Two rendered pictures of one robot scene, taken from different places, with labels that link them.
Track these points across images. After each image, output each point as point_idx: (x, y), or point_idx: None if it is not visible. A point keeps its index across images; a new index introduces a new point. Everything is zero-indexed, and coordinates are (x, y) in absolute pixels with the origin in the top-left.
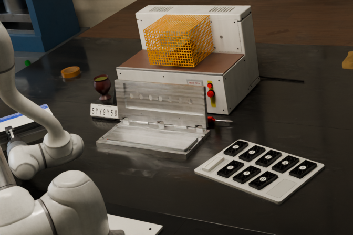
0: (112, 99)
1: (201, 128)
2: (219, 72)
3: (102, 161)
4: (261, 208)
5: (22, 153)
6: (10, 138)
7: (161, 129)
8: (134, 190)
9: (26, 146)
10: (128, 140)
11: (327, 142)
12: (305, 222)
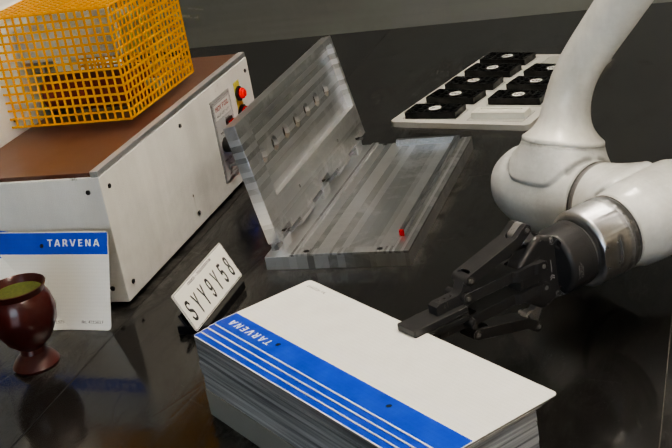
0: (64, 344)
1: (360, 140)
2: (228, 57)
3: (495, 232)
4: (631, 65)
5: (659, 163)
6: (545, 239)
7: (343, 189)
8: (620, 160)
9: (614, 173)
10: (400, 212)
11: (400, 73)
12: (653, 39)
